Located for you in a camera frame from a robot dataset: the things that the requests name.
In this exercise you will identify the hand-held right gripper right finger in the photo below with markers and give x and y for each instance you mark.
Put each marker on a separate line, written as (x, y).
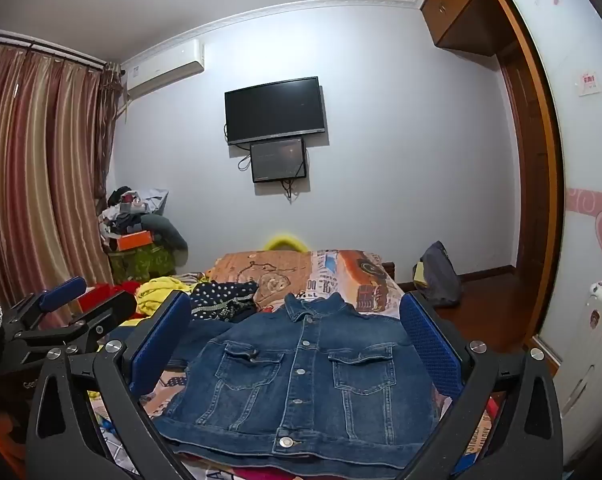
(431, 345)

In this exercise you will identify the printed bed sheet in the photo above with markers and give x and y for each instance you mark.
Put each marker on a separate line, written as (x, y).
(281, 270)

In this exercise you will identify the navy patterned garment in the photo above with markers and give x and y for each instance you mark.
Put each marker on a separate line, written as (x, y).
(221, 295)

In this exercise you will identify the white wardrobe door with hearts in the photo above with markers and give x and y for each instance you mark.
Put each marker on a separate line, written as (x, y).
(581, 160)

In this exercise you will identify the curtain rail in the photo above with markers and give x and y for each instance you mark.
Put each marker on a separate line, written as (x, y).
(56, 50)

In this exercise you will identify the pink wall sticker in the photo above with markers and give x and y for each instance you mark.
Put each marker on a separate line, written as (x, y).
(588, 82)

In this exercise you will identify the blue denim jacket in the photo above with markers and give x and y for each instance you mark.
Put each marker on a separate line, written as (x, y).
(301, 390)

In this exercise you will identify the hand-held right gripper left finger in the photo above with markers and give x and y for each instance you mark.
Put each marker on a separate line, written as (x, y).
(161, 345)

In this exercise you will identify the small black monitor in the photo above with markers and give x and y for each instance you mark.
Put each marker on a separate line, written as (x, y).
(278, 160)

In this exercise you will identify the orange box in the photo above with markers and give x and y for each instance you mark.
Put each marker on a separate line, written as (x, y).
(136, 240)

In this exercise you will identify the dark grey bag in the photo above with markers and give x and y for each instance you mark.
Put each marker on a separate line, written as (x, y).
(438, 275)

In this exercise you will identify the yellow garment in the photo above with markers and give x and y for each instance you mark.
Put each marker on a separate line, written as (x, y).
(156, 292)

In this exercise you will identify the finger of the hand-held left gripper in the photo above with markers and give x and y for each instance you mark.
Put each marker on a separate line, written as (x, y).
(61, 295)
(106, 320)

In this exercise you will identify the white air conditioner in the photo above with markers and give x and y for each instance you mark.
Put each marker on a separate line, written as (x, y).
(166, 67)

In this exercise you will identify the yellow round object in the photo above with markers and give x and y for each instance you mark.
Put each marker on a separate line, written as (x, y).
(286, 242)

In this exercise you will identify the white appliance with stickers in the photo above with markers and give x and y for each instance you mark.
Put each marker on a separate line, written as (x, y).
(596, 360)

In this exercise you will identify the striped brown curtain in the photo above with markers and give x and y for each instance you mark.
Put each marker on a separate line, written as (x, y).
(41, 160)

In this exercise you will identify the black wall television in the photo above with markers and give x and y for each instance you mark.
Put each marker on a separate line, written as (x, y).
(273, 110)

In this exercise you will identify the wooden overhead cabinet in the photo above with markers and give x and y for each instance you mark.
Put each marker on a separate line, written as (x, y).
(456, 5)

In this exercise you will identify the red garment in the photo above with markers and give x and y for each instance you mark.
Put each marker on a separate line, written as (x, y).
(101, 292)

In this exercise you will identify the brown wooden door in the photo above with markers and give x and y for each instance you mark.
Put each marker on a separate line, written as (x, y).
(531, 185)

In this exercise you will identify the green patterned cloth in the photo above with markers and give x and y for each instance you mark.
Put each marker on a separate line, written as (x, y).
(146, 262)

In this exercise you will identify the pile of clothes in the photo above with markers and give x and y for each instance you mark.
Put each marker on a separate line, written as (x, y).
(151, 225)

